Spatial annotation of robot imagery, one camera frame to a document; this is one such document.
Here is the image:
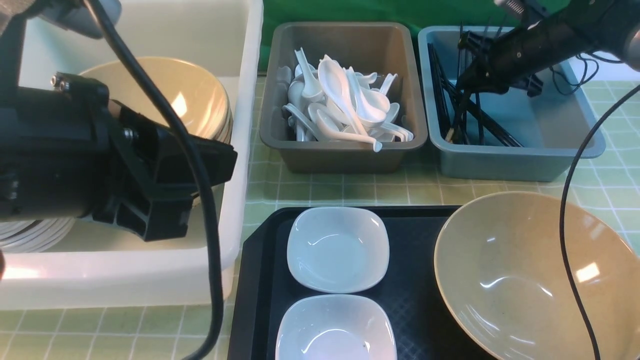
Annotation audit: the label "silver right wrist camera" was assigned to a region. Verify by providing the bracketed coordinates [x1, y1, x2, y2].
[494, 0, 551, 26]

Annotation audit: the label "stack of white dishes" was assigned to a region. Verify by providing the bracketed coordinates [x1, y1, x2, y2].
[0, 218, 76, 254]

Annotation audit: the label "stack of tan bowls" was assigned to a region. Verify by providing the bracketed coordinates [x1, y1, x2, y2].
[80, 56, 233, 144]

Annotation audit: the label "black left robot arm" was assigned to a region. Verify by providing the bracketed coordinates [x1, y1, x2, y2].
[0, 0, 238, 242]

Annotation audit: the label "white square dish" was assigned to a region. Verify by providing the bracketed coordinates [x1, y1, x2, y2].
[286, 206, 390, 294]
[274, 294, 398, 360]

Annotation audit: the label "black plastic serving tray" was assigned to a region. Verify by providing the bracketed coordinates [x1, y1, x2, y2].
[227, 205, 492, 360]

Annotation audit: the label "blue-grey plastic chopstick bin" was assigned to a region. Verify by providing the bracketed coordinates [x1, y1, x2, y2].
[417, 25, 597, 182]

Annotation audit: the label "green cloth backdrop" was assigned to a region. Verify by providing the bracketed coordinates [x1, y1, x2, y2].
[258, 0, 517, 72]

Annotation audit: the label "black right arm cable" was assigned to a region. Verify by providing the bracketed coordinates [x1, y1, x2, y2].
[550, 52, 640, 360]

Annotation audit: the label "grey plastic spoon bin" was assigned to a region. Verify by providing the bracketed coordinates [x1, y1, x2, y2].
[259, 22, 429, 174]

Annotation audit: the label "black chopsticks in bin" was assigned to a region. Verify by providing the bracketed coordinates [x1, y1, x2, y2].
[418, 25, 522, 152]

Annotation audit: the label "white ceramic soup spoon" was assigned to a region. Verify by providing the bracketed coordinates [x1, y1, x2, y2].
[317, 55, 369, 136]

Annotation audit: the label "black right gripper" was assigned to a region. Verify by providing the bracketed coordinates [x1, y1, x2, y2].
[455, 30, 544, 98]

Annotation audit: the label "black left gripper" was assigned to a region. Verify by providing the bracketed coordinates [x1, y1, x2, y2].
[50, 72, 238, 242]

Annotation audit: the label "large white plastic tub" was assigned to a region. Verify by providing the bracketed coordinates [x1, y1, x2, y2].
[0, 0, 264, 310]

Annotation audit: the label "pile of white spoons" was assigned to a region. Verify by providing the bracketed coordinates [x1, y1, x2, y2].
[278, 48, 415, 153]

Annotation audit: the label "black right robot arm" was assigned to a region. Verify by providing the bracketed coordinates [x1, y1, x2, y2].
[455, 0, 640, 97]

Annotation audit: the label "black chopstick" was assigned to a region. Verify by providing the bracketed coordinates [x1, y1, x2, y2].
[445, 82, 471, 144]
[450, 90, 471, 145]

